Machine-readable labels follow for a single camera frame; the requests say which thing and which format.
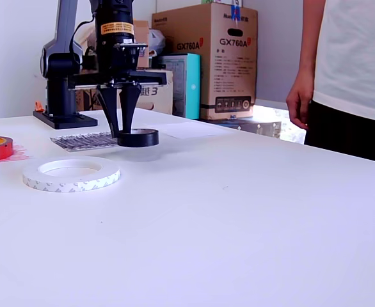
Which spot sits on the black tape roll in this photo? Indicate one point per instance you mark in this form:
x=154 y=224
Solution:
x=142 y=139

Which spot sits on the person's right hand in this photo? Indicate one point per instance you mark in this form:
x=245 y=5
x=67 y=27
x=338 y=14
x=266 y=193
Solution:
x=299 y=105

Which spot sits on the green item on carton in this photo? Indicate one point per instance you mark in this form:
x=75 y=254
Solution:
x=211 y=1

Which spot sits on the cardboard box with shipping label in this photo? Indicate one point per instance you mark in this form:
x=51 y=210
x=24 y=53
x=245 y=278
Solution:
x=142 y=32

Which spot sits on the red scribbled paper sheet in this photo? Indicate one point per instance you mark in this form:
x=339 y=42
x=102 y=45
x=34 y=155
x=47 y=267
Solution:
x=21 y=153

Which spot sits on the person in white shirt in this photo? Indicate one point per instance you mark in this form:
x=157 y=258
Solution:
x=360 y=64

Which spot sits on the white double-sided tape roll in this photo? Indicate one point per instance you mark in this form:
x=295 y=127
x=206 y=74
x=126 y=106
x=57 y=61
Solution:
x=72 y=187

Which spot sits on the cardboard carton with blue print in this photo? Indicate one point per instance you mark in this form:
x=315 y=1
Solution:
x=155 y=102

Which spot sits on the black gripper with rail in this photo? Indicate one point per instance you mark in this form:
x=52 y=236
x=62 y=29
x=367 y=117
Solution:
x=123 y=76

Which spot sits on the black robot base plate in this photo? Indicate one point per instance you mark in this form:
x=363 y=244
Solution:
x=78 y=121

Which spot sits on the blank white paper sheet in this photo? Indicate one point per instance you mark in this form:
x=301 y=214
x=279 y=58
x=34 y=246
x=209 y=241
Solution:
x=187 y=131

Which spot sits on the dark grey Piper robot arm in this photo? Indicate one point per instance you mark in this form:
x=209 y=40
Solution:
x=59 y=64

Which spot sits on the teal box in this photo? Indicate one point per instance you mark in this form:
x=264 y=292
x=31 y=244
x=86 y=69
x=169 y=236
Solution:
x=194 y=96

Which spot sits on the black scribbled paper sheet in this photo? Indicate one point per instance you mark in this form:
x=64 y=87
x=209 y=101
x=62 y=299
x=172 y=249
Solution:
x=78 y=140

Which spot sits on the person's right forearm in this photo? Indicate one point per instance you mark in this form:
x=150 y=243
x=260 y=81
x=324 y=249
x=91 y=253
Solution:
x=309 y=48

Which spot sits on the grey plastic bag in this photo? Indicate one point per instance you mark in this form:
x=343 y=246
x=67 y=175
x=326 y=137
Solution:
x=157 y=40

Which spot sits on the tall GX760A cardboard carton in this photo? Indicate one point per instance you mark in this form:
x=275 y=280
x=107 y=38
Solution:
x=235 y=64

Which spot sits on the orange clamp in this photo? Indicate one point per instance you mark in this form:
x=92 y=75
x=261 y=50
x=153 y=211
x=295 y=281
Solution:
x=39 y=106

